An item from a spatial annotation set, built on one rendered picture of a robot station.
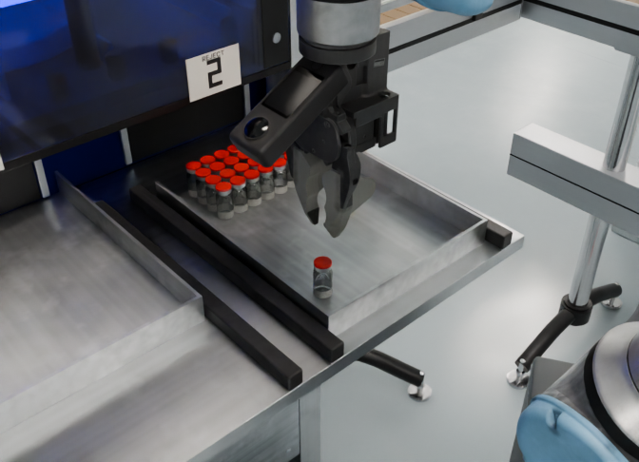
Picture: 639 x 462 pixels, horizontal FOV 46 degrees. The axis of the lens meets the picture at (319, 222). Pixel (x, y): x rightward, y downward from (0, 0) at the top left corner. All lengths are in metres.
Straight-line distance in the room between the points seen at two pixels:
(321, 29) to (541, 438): 0.38
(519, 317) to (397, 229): 1.27
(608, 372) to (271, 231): 0.50
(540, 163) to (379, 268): 1.05
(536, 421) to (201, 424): 0.31
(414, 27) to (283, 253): 0.69
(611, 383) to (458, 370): 1.44
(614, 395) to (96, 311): 0.54
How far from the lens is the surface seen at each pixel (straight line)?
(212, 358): 0.79
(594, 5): 1.68
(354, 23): 0.66
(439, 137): 2.99
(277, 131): 0.66
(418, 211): 0.99
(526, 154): 1.91
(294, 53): 1.12
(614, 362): 0.59
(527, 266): 2.38
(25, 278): 0.94
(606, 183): 1.82
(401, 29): 1.45
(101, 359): 0.78
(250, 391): 0.76
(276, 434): 1.59
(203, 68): 1.02
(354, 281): 0.87
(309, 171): 0.76
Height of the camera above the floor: 1.45
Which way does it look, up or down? 36 degrees down
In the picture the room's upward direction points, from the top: straight up
